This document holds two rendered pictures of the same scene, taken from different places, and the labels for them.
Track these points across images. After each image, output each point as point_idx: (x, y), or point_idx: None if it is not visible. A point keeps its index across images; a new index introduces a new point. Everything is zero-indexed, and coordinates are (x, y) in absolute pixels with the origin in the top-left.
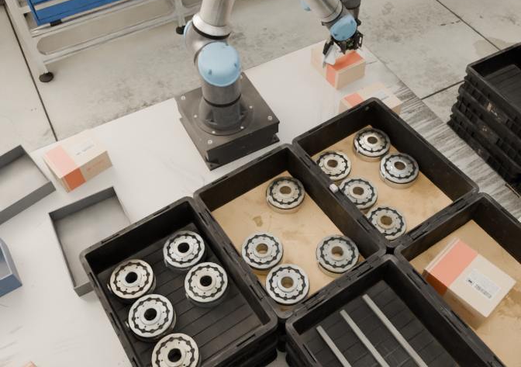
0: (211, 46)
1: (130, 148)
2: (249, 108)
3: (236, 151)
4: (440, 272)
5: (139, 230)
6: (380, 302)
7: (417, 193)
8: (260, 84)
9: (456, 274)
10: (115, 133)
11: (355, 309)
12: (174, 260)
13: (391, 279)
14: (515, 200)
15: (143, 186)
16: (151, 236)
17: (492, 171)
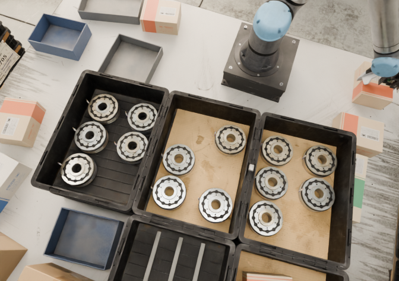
0: (277, 3)
1: (196, 33)
2: (276, 66)
3: (243, 86)
4: None
5: (126, 85)
6: (208, 256)
7: (311, 220)
8: (308, 57)
9: None
10: (197, 18)
11: (190, 244)
12: (131, 117)
13: (225, 254)
14: None
15: (179, 61)
16: (135, 93)
17: (392, 253)
